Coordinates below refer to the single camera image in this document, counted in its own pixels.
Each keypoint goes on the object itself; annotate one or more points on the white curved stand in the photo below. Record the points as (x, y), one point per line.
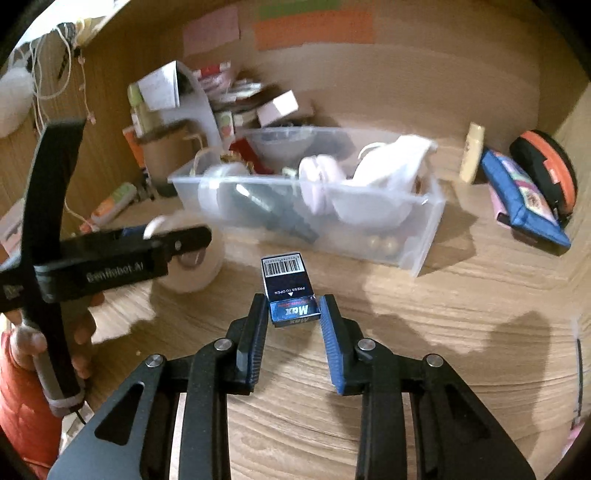
(198, 106)

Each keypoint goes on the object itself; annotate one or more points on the white paper note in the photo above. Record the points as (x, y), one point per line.
(159, 87)

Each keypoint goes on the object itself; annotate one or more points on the clear plastic bowl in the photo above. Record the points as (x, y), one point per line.
(281, 143)

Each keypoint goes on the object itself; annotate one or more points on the pink paper note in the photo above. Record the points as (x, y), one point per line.
(210, 30)

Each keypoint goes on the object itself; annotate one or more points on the wooden desktop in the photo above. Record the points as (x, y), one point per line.
(295, 424)

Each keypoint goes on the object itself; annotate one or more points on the white label card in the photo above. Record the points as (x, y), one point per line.
(9, 226)

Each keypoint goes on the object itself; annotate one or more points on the pink round compact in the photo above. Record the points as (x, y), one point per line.
(318, 184)

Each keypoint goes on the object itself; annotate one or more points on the small pink white box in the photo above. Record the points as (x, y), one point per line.
(277, 108)

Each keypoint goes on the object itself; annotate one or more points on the black orange zip case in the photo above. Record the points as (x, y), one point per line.
(549, 166)

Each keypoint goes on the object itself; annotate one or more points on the person's left hand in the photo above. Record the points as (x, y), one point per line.
(81, 323)

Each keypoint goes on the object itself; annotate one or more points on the stack of books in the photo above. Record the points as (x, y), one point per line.
(240, 99)

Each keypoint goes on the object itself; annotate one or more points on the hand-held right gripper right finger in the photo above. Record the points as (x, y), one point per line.
(334, 355)

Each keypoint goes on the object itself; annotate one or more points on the small orange box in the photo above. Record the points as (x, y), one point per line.
(134, 145)

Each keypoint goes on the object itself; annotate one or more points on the white cloth pouch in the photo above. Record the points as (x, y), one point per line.
(392, 180)

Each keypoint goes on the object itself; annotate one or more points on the clear plastic storage bin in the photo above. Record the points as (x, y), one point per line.
(415, 230)

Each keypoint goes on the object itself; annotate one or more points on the dark green glass bottle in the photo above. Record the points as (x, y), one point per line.
(272, 207)

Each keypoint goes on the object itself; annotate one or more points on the white fluffy toy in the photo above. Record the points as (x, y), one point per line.
(14, 101)

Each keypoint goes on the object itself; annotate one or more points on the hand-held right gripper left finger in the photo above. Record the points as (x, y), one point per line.
(256, 350)

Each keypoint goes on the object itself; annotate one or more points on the cream squeeze tube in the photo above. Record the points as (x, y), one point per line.
(472, 152)

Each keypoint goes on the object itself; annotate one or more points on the blue patchwork pouch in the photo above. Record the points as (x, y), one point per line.
(526, 198)

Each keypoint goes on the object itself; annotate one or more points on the pale yellow plush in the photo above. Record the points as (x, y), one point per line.
(87, 30)

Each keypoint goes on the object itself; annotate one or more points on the dark blue staple box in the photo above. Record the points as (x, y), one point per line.
(286, 281)

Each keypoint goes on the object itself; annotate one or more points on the green paper strip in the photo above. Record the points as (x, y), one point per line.
(300, 9)

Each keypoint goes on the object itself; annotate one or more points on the orange paper sheet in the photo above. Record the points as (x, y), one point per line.
(314, 30)

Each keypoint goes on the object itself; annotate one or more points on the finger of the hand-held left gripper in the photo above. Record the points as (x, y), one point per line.
(187, 240)
(134, 231)

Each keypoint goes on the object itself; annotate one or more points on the green orange packet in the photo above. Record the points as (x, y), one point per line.
(113, 203)

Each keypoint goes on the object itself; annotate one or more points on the red white packet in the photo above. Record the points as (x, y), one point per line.
(212, 74)

